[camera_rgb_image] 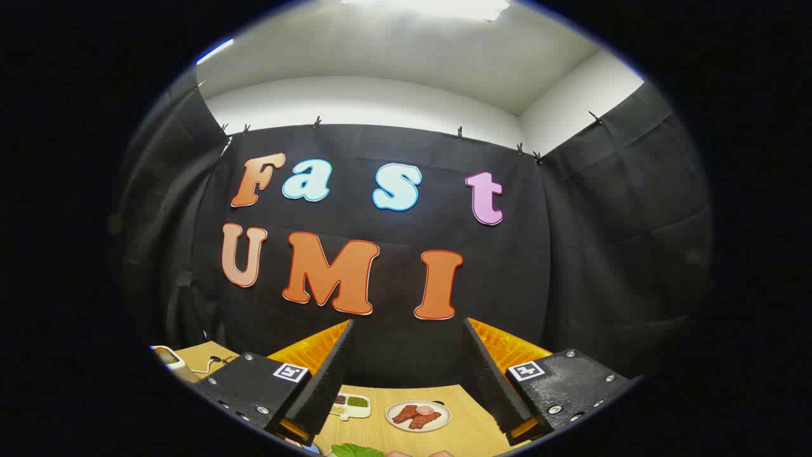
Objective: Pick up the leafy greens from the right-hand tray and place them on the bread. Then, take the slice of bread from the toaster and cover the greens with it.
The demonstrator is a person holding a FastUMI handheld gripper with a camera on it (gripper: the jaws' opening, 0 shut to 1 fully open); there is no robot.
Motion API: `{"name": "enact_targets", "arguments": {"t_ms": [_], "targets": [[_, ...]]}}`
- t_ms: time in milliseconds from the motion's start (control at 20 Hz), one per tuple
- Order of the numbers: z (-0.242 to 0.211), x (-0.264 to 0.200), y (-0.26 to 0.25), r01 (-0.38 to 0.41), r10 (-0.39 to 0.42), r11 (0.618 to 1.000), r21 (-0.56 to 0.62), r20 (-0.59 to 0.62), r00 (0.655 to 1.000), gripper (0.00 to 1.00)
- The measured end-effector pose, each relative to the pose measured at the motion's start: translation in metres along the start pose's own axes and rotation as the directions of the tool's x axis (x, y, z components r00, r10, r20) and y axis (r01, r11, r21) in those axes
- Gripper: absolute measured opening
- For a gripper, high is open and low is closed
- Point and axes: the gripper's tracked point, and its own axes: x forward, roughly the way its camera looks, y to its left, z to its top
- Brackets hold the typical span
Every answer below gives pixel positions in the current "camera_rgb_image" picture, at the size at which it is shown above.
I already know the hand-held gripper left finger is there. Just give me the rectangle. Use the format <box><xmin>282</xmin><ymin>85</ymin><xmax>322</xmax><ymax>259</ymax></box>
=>
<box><xmin>192</xmin><ymin>319</ymin><xmax>355</xmax><ymax>445</ymax></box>

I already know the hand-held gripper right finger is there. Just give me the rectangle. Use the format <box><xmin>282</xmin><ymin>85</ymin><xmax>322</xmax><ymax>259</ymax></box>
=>
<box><xmin>463</xmin><ymin>316</ymin><xmax>638</xmax><ymax>447</ymax></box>

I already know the green lettuce leaf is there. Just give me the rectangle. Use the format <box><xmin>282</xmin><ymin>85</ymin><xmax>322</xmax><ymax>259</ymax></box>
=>
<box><xmin>330</xmin><ymin>443</ymin><xmax>385</xmax><ymax>457</ymax></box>

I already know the white divided tray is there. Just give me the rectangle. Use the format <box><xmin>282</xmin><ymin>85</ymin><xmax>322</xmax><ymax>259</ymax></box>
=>
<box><xmin>328</xmin><ymin>394</ymin><xmax>372</xmax><ymax>421</ymax></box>

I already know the white oval plate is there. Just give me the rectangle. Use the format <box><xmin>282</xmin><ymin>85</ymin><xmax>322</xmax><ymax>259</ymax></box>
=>
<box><xmin>386</xmin><ymin>400</ymin><xmax>452</xmax><ymax>434</ymax></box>

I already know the white toaster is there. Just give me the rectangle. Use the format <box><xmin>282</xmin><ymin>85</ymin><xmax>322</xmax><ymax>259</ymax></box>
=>
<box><xmin>150</xmin><ymin>345</ymin><xmax>200</xmax><ymax>383</ymax></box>

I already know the row of black cloth clips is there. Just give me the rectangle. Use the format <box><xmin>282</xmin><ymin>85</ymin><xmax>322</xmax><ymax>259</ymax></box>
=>
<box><xmin>193</xmin><ymin>79</ymin><xmax>606</xmax><ymax>166</ymax></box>

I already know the bright ceiling light panel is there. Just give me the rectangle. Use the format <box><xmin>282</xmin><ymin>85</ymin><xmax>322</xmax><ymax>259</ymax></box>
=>
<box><xmin>341</xmin><ymin>0</ymin><xmax>511</xmax><ymax>22</ymax></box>

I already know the white toaster cable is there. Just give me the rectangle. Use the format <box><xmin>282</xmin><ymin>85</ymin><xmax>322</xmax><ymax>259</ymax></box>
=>
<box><xmin>189</xmin><ymin>355</ymin><xmax>239</xmax><ymax>375</ymax></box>

